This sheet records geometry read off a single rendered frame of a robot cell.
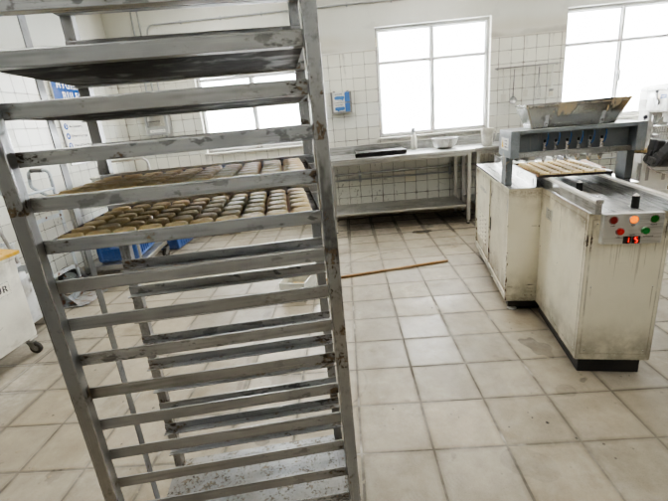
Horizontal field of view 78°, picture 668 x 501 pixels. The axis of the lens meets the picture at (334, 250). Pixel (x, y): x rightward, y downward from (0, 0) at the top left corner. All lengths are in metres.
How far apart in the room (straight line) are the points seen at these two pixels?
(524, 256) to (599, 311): 0.71
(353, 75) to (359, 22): 0.59
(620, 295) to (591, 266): 0.20
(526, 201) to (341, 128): 3.28
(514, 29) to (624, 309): 4.29
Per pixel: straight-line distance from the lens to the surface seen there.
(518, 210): 2.82
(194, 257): 1.40
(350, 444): 1.19
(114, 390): 1.15
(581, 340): 2.42
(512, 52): 6.01
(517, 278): 2.96
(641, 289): 2.40
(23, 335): 3.41
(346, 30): 5.68
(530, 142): 2.85
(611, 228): 2.20
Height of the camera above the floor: 1.34
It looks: 18 degrees down
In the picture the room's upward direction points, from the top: 5 degrees counter-clockwise
